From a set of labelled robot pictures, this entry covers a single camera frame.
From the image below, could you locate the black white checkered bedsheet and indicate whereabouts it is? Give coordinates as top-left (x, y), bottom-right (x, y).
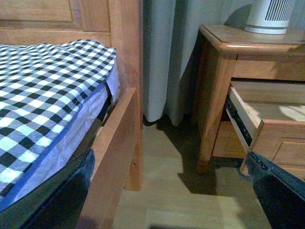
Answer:
top-left (0, 40), bottom-right (116, 199)

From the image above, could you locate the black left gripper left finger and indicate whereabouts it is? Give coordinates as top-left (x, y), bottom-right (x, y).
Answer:
top-left (0, 149), bottom-right (95, 229)

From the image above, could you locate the mattress with blue trim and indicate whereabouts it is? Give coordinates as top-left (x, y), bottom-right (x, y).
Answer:
top-left (0, 64), bottom-right (120, 210)

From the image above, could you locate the wooden bed frame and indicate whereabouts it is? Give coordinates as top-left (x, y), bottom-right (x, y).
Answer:
top-left (0, 0), bottom-right (142, 229)

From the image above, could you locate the left grey curtain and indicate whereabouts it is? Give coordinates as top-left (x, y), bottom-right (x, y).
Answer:
top-left (142, 0), bottom-right (253, 127)

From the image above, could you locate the wooden nightstand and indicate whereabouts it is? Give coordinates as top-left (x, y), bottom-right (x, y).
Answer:
top-left (194, 25), bottom-right (305, 174)

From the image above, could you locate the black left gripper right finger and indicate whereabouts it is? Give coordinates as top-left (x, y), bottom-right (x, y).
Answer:
top-left (245, 151), bottom-right (305, 229)

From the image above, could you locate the wooden drawer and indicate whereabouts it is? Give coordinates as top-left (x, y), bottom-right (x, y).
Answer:
top-left (224, 81), bottom-right (305, 180)
top-left (212, 121), bottom-right (246, 159)

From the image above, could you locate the white slatted air purifier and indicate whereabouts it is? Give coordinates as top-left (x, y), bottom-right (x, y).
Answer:
top-left (244, 0), bottom-right (295, 35)

